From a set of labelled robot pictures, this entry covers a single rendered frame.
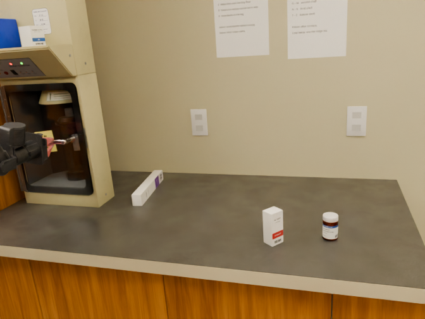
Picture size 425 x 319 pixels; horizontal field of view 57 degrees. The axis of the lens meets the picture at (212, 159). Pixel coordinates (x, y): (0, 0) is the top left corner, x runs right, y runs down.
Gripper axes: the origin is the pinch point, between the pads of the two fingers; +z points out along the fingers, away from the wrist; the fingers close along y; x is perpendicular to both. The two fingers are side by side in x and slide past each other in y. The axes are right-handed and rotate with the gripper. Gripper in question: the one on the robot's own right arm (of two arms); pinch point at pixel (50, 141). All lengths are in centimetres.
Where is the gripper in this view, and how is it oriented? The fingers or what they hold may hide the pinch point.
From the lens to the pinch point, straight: 144.2
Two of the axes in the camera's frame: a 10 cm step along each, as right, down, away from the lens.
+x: -9.7, -1.3, 2.1
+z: 2.4, -2.9, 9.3
